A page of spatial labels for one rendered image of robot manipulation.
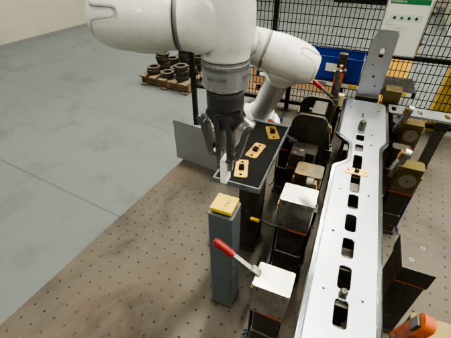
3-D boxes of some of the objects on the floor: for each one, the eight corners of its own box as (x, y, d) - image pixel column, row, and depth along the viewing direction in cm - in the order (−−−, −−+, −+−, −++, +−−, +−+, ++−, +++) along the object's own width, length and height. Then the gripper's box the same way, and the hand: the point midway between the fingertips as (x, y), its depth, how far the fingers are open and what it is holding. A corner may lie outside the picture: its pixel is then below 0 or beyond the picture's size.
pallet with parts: (137, 84, 431) (131, 52, 404) (187, 60, 513) (185, 32, 486) (185, 96, 397) (182, 64, 370) (230, 68, 480) (230, 39, 452)
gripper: (186, 88, 57) (194, 182, 72) (251, 100, 53) (245, 197, 68) (203, 75, 63) (207, 165, 78) (263, 84, 59) (256, 177, 74)
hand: (225, 168), depth 71 cm, fingers closed
